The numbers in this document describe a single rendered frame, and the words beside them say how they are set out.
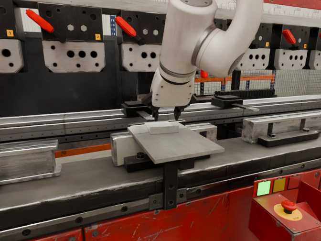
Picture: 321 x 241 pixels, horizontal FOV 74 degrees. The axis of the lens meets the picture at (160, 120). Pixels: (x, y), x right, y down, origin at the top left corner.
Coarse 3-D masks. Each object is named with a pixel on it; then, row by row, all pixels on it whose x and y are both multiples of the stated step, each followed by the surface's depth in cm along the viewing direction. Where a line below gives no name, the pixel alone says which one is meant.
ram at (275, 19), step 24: (24, 0) 50; (48, 0) 51; (72, 0) 53; (96, 0) 55; (120, 0) 57; (144, 0) 59; (264, 0) 73; (288, 0) 77; (312, 0) 81; (288, 24) 80; (312, 24) 84
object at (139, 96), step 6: (138, 72) 67; (144, 72) 67; (150, 72) 68; (138, 78) 67; (144, 78) 68; (150, 78) 68; (138, 84) 67; (144, 84) 68; (150, 84) 69; (138, 90) 68; (144, 90) 69; (138, 96) 69; (144, 96) 70
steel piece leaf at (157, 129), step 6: (150, 126) 69; (156, 126) 69; (162, 126) 69; (168, 126) 62; (174, 126) 62; (150, 132) 61; (156, 132) 61; (162, 132) 62; (168, 132) 62; (174, 132) 63
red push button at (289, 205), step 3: (282, 201) 62; (285, 201) 62; (288, 201) 62; (282, 204) 61; (285, 204) 61; (288, 204) 61; (291, 204) 61; (294, 204) 61; (285, 207) 60; (288, 207) 60; (291, 207) 60; (294, 207) 60; (285, 210) 61; (288, 210) 61; (291, 210) 60; (288, 213) 61; (291, 213) 61
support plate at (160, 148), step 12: (132, 132) 63; (144, 132) 63; (180, 132) 63; (192, 132) 63; (144, 144) 54; (156, 144) 54; (168, 144) 54; (180, 144) 54; (192, 144) 54; (204, 144) 54; (216, 144) 54; (156, 156) 47; (168, 156) 47; (180, 156) 47; (192, 156) 48
